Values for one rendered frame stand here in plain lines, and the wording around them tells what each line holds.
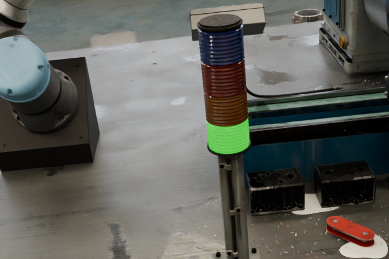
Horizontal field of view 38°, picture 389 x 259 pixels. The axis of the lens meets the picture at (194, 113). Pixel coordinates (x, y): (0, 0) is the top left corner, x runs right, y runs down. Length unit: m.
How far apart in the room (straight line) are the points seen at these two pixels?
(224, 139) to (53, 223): 0.47
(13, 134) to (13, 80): 0.24
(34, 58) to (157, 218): 0.38
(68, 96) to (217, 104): 0.56
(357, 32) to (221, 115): 0.89
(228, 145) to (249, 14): 0.57
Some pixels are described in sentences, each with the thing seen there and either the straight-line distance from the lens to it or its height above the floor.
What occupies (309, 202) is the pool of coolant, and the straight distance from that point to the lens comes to 1.09.
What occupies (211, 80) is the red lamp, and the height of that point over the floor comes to 1.14.
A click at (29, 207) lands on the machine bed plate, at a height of 0.80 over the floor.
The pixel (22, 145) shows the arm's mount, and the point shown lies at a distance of 1.31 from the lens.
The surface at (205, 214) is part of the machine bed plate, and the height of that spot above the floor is 0.80.
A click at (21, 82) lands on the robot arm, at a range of 1.11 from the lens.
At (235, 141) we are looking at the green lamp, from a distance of 0.79.
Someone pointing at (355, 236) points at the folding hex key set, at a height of 0.82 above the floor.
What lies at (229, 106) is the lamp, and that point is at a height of 1.11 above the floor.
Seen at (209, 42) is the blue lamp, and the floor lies 1.20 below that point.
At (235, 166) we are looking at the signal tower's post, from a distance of 0.83.
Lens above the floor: 1.43
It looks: 26 degrees down
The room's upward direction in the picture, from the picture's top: 6 degrees counter-clockwise
